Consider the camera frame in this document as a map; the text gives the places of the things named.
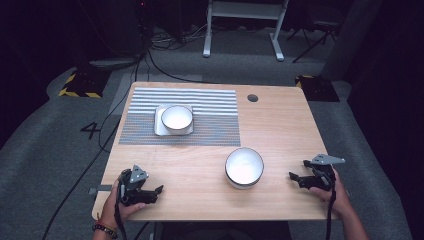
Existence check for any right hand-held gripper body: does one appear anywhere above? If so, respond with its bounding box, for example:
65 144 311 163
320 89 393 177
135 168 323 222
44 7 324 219
309 153 346 192

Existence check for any black beaded bracelet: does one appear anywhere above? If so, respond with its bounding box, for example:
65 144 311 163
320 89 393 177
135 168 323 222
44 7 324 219
92 223 119 240

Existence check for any person's left hand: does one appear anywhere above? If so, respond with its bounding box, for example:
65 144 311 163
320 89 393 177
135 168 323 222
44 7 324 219
99 179 147 229

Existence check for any grey pillar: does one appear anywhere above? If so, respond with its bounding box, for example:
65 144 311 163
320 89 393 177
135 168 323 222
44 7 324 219
321 0 383 81

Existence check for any right hand-held gripper black cable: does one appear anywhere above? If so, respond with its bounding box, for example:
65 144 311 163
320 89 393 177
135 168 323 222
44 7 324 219
325 171 338 240

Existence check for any white bowl with dark rim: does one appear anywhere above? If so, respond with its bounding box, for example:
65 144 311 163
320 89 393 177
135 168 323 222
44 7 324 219
224 147 265 190
160 104 194 135

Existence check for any black tripod stand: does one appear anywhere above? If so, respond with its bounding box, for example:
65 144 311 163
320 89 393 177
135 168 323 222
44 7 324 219
286 19 338 64

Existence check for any hand-held gripper black cable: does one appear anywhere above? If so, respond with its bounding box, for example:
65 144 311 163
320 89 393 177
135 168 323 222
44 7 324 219
114 173 128 240
325 171 338 240

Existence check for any left hand-held gripper black cable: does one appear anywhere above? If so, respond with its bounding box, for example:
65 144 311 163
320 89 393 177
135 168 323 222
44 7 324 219
114 173 128 240

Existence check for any grey striped placemat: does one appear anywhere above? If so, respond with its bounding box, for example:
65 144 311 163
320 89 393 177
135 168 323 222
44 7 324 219
118 87 242 147

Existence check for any grey tape piece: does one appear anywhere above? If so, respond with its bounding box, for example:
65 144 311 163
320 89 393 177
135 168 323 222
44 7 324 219
88 184 113 196

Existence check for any curved black floor cable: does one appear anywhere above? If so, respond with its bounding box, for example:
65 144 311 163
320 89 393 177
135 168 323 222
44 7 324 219
146 49 221 85

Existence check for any white desk frame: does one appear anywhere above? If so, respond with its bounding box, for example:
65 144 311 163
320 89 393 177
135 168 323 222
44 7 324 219
202 0 290 62

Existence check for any red string bracelet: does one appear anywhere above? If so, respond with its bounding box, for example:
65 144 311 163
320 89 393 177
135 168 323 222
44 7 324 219
94 213 119 232

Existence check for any white square plate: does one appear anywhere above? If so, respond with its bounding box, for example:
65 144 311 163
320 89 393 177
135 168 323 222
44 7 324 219
153 103 195 137

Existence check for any black yellow hazard base plate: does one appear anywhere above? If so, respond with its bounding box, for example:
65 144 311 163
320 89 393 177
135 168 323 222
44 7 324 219
294 74 341 103
58 68 111 99

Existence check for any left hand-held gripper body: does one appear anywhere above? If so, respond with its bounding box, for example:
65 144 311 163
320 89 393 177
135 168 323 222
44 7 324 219
118 164 158 205

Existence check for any long black floor cable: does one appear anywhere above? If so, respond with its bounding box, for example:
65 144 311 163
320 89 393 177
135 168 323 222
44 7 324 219
41 49 151 240

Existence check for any person's right hand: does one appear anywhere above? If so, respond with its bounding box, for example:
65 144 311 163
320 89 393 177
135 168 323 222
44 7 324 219
309 169 352 217

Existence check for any tangle of floor cables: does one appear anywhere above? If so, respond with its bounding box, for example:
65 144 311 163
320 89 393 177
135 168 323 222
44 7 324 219
149 23 208 52

